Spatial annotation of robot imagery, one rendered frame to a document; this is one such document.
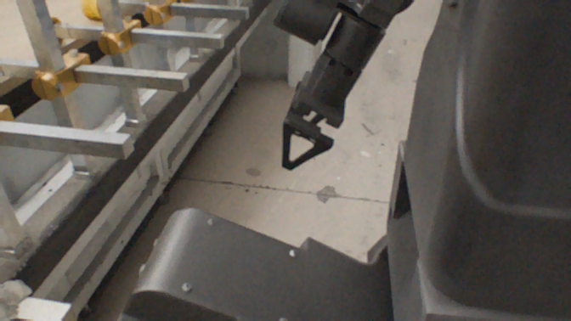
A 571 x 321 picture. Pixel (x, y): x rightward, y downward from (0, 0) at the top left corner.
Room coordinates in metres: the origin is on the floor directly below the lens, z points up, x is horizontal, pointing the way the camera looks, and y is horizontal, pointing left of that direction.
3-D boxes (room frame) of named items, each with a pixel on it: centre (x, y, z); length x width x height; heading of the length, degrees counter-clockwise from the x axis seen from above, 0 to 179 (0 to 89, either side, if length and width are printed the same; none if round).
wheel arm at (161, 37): (1.13, 0.40, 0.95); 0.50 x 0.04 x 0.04; 79
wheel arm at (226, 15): (1.37, 0.36, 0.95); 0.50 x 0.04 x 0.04; 79
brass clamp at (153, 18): (1.36, 0.38, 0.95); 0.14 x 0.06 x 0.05; 169
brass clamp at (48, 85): (0.87, 0.47, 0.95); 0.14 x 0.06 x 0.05; 169
